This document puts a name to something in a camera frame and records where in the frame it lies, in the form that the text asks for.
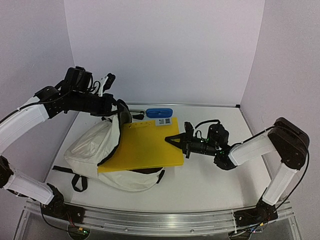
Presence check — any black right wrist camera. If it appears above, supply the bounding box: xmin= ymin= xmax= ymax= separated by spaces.
xmin=184 ymin=119 xmax=230 ymax=148

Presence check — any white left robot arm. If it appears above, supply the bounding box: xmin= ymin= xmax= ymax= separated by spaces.
xmin=0 ymin=86 xmax=126 ymax=218

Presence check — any yellow paper folder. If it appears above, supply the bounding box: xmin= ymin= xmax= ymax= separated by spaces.
xmin=98 ymin=117 xmax=184 ymax=173

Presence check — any blue pencil case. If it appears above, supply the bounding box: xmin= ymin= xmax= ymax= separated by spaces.
xmin=145 ymin=108 xmax=174 ymax=119

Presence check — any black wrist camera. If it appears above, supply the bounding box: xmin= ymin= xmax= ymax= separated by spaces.
xmin=61 ymin=66 xmax=93 ymax=93
xmin=184 ymin=119 xmax=230 ymax=148

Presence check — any silver stapler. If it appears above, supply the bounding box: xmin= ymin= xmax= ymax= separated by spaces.
xmin=129 ymin=109 xmax=146 ymax=121

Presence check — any cream white backpack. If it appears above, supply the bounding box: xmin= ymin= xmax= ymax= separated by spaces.
xmin=52 ymin=99 xmax=165 ymax=193

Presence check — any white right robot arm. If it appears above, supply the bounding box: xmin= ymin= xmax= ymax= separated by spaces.
xmin=164 ymin=117 xmax=310 ymax=206

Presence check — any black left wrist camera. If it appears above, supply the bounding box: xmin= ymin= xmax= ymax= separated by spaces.
xmin=61 ymin=66 xmax=93 ymax=93

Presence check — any aluminium front rail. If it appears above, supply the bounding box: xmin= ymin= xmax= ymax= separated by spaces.
xmin=39 ymin=201 xmax=301 ymax=237

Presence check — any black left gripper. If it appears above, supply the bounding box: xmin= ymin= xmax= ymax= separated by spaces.
xmin=69 ymin=90 xmax=124 ymax=117

